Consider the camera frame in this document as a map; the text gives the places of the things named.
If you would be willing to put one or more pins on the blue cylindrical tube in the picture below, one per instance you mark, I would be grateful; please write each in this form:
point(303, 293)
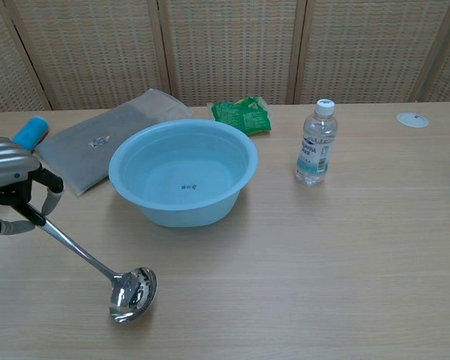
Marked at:
point(32, 131)

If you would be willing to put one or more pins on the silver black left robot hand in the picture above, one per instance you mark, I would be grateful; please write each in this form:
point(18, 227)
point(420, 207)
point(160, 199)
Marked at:
point(7, 161)

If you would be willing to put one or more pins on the clear plastic water bottle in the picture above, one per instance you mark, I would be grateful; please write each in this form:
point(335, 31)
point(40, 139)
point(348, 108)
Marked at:
point(315, 150)

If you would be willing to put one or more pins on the light blue plastic basin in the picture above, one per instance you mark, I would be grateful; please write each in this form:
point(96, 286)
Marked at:
point(180, 212)

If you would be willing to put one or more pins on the green snack packet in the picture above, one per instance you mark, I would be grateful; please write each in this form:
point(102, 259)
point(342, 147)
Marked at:
point(243, 118)

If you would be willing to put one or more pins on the grey cloth in plastic bag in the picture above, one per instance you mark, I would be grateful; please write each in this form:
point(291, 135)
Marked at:
point(82, 161)

